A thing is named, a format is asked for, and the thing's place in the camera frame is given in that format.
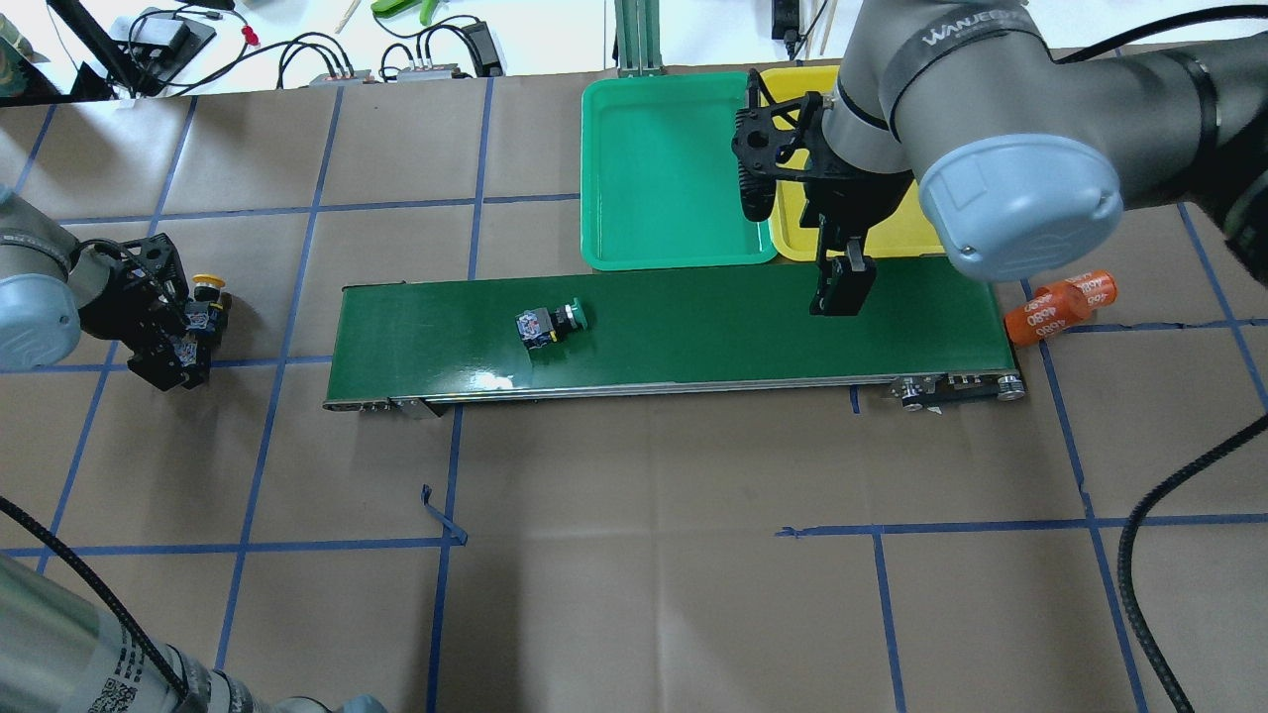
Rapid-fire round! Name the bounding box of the green reach grabber tool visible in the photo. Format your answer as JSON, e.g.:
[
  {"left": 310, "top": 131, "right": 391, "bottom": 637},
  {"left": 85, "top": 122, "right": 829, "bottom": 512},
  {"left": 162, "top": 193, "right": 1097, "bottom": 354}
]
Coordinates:
[{"left": 370, "top": 0, "right": 448, "bottom": 27}]

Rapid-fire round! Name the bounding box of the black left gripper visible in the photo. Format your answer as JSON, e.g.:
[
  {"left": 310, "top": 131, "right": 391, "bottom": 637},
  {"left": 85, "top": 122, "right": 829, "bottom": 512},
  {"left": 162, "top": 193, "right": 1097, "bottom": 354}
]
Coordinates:
[{"left": 77, "top": 232, "right": 214, "bottom": 391}]

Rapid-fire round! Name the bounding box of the orange cylinder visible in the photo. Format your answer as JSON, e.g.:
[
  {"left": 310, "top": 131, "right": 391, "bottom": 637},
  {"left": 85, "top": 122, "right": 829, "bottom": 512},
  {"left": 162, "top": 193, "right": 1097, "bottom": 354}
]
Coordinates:
[
  {"left": 1003, "top": 301, "right": 1079, "bottom": 348},
  {"left": 1033, "top": 269, "right": 1118, "bottom": 312}
]

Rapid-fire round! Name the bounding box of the aluminium frame post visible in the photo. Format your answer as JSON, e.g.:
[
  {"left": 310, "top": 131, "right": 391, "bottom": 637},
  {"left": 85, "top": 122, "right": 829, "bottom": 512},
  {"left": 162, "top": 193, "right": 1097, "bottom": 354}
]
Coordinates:
[{"left": 612, "top": 0, "right": 666, "bottom": 77}]

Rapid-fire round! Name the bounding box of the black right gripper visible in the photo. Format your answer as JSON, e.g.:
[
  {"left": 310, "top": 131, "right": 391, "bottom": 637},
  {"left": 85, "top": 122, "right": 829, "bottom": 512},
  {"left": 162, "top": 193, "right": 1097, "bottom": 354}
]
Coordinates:
[{"left": 732, "top": 69, "right": 913, "bottom": 317}]

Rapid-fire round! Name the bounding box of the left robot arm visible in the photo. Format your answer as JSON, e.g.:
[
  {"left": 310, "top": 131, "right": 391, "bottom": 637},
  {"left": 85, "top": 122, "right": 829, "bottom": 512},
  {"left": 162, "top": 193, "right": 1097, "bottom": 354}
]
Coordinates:
[{"left": 1, "top": 185, "right": 232, "bottom": 391}]

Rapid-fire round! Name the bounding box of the green mushroom button switch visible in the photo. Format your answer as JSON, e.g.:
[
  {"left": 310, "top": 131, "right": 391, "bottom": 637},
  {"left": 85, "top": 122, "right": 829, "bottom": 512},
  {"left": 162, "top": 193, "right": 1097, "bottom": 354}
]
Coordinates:
[{"left": 515, "top": 297, "right": 590, "bottom": 351}]

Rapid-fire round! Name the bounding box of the green plastic tray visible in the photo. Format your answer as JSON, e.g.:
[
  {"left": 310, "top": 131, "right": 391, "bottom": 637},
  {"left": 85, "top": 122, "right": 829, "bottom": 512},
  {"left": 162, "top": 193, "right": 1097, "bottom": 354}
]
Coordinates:
[{"left": 579, "top": 71, "right": 776, "bottom": 271}]

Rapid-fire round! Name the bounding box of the yellow plastic tray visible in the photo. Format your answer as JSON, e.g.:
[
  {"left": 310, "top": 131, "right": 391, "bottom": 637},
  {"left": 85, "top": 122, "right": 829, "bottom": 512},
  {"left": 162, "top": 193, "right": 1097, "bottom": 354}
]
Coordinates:
[{"left": 760, "top": 65, "right": 947, "bottom": 263}]

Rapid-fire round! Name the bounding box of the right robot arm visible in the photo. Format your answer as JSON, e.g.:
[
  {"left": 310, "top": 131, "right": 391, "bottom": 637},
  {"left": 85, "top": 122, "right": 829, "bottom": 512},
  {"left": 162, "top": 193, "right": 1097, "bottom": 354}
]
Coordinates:
[{"left": 732, "top": 1, "right": 1267, "bottom": 316}]

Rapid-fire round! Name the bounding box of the black power adapter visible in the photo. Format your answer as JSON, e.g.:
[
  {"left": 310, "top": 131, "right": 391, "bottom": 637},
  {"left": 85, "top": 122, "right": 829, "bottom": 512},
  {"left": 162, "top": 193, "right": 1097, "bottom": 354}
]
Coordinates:
[{"left": 462, "top": 20, "right": 503, "bottom": 77}]

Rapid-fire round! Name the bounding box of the green conveyor belt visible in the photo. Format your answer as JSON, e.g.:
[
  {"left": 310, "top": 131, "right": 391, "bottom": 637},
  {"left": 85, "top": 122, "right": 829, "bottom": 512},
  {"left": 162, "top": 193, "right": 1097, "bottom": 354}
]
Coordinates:
[{"left": 323, "top": 258, "right": 1026, "bottom": 414}]

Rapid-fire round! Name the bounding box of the yellow mushroom button switch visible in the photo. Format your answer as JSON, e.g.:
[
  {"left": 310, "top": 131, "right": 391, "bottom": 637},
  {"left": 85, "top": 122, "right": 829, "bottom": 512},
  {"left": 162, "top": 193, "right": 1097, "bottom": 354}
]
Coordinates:
[{"left": 185, "top": 271, "right": 232, "bottom": 348}]

